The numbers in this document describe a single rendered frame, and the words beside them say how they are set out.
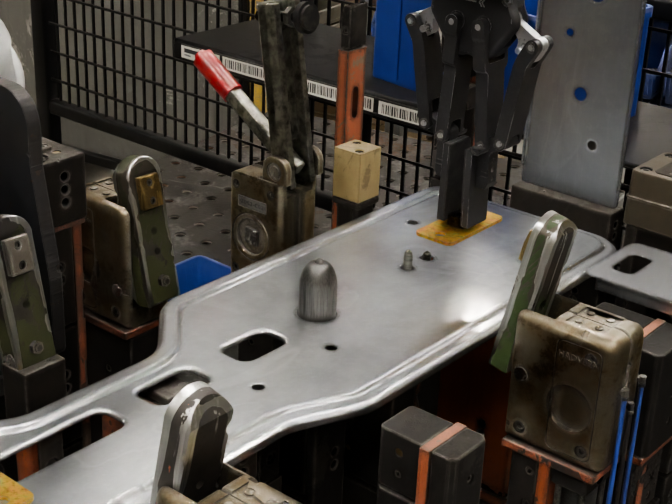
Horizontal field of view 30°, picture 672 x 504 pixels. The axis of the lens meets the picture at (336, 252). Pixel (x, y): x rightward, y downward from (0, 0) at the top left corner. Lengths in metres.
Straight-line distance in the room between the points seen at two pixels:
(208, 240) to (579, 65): 0.81
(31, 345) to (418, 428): 0.30
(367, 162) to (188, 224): 0.79
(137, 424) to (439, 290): 0.33
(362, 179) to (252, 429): 0.41
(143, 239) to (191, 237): 0.86
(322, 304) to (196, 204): 1.05
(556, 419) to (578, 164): 0.40
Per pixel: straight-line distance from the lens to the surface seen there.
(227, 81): 1.22
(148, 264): 1.08
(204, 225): 1.98
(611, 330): 0.96
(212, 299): 1.07
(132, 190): 1.07
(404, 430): 0.91
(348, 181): 1.24
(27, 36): 3.91
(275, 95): 1.16
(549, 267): 0.97
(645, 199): 1.26
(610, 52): 1.28
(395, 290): 1.09
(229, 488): 0.75
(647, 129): 1.49
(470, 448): 0.90
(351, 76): 1.25
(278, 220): 1.19
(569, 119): 1.32
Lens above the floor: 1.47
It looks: 24 degrees down
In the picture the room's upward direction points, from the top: 2 degrees clockwise
